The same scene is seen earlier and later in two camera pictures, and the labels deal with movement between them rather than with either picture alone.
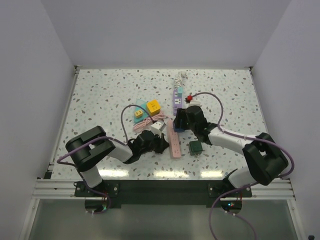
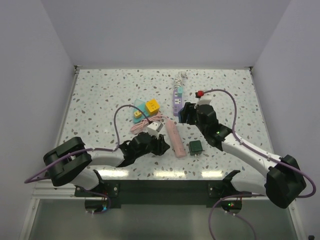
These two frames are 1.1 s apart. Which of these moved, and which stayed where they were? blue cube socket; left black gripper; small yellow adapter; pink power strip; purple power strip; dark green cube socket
Moved: blue cube socket; pink power strip
Stayed: purple power strip; small yellow adapter; dark green cube socket; left black gripper
